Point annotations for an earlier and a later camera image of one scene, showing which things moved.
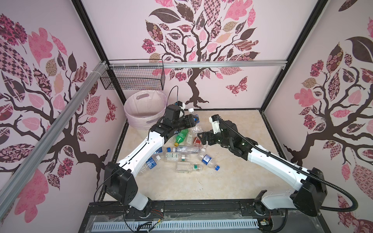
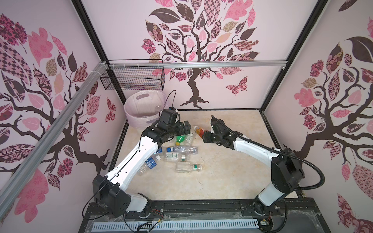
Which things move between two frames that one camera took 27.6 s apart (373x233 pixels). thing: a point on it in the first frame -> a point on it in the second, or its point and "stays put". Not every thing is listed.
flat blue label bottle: x=159 y=150 stays put
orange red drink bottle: x=197 y=142 -> x=199 y=130
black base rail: x=100 y=217 stays put
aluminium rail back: x=197 y=63 stays put
